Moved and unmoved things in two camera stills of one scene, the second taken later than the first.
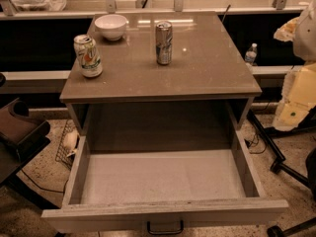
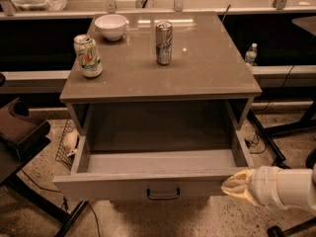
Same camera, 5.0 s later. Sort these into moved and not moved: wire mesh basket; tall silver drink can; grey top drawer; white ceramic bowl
Moved: grey top drawer
Not moved: wire mesh basket; white ceramic bowl; tall silver drink can
